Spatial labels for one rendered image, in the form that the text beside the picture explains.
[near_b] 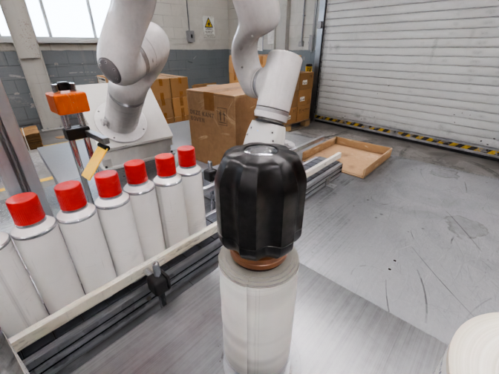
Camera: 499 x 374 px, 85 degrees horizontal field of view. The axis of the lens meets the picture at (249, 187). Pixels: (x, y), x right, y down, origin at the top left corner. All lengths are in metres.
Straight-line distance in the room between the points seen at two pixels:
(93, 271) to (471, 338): 0.48
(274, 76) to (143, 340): 0.57
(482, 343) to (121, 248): 0.47
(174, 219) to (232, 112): 0.48
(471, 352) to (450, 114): 4.28
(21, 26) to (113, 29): 4.92
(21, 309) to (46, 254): 0.08
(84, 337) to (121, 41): 0.65
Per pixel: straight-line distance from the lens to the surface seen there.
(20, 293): 0.49
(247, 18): 0.63
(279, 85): 0.67
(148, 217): 0.51
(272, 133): 0.67
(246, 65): 0.74
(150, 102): 1.31
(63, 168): 1.30
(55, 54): 5.82
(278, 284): 0.27
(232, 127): 0.93
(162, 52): 0.94
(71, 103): 0.50
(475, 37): 4.48
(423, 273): 0.71
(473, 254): 0.83
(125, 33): 0.83
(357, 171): 1.12
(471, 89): 4.46
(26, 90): 5.79
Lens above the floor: 1.26
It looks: 27 degrees down
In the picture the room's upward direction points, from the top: straight up
